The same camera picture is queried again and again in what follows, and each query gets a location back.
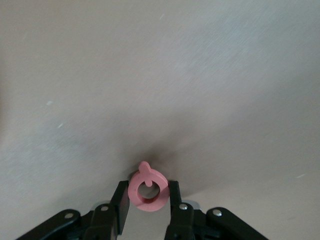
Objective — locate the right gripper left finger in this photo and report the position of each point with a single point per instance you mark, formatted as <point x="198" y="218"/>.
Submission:
<point x="105" y="222"/>

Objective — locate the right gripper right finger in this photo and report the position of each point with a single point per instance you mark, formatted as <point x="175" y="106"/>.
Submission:
<point x="182" y="222"/>

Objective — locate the pink letter Q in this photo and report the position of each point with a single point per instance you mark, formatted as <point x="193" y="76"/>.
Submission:
<point x="135" y="192"/>

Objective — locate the brown table cloth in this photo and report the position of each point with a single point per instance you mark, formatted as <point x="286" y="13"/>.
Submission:
<point x="100" y="75"/>

